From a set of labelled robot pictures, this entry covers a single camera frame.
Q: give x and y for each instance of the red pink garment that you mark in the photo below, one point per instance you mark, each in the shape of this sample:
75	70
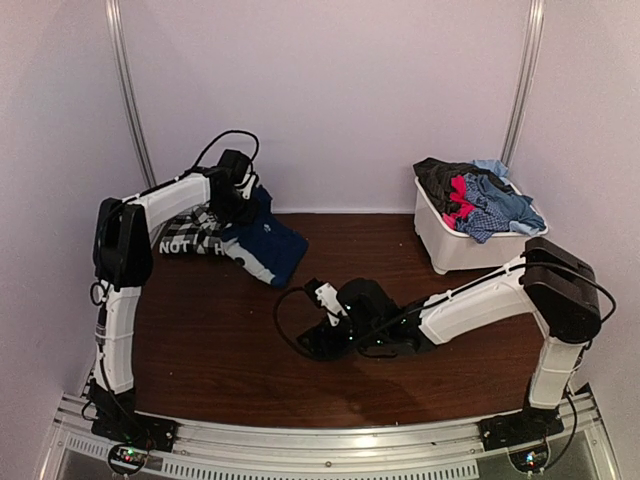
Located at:
462	207

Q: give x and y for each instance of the right aluminium corner post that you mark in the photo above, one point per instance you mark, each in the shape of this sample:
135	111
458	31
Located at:
528	65

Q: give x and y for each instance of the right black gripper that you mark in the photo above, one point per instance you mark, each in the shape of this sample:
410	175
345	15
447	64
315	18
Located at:
316	336

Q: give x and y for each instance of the blue patterned garment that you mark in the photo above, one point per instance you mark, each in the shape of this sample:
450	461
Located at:
488	218

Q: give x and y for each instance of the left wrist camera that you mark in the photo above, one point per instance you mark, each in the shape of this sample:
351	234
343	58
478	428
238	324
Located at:
249	183

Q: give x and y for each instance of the white plastic laundry bin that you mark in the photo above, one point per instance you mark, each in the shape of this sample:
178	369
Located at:
451	250

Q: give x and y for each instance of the aluminium front rail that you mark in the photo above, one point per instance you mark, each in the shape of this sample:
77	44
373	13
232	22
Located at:
439	450

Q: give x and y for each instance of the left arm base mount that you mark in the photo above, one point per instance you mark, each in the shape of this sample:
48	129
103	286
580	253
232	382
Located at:
135	435

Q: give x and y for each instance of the left aluminium corner post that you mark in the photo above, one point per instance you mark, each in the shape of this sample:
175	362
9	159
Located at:
118	40

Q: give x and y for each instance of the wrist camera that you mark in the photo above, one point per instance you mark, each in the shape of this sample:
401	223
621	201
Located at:
249	183
324	296

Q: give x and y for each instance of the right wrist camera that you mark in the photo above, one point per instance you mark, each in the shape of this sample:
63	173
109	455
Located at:
324	296

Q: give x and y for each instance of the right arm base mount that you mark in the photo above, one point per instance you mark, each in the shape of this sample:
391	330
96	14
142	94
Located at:
524	434

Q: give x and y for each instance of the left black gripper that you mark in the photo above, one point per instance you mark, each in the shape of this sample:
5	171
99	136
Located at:
247	218

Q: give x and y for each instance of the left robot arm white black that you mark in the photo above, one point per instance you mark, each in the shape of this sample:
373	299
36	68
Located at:
123	260

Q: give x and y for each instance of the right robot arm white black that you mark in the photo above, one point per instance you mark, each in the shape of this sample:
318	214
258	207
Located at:
558	289

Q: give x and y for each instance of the black white plaid shirt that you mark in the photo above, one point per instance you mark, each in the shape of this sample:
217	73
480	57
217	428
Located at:
194	231

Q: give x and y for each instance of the navy blue garment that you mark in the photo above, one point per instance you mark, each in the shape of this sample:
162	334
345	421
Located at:
266	249

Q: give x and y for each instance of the dark grey garment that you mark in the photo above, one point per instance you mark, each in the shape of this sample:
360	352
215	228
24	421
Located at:
435	178

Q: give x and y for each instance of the aluminium corner post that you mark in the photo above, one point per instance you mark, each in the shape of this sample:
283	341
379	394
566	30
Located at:
528	65
118	40

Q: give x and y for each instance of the light blue garment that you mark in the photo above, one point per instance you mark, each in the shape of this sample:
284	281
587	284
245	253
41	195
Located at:
515	208

